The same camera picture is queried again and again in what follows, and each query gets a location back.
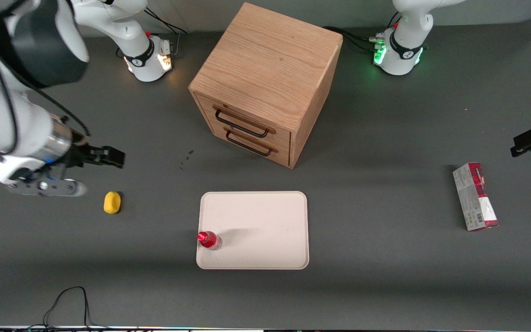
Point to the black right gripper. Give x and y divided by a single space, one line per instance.
79 154

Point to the red coke bottle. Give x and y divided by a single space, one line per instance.
209 240

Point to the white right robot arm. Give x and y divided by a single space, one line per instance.
12 92

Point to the beige rectangular tray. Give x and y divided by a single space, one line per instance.
265 221

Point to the yellow lemon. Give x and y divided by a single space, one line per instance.
112 202

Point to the red and grey carton box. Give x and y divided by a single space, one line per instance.
475 196

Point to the wooden two-drawer cabinet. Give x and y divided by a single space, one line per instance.
265 64

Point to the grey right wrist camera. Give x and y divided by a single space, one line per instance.
53 186

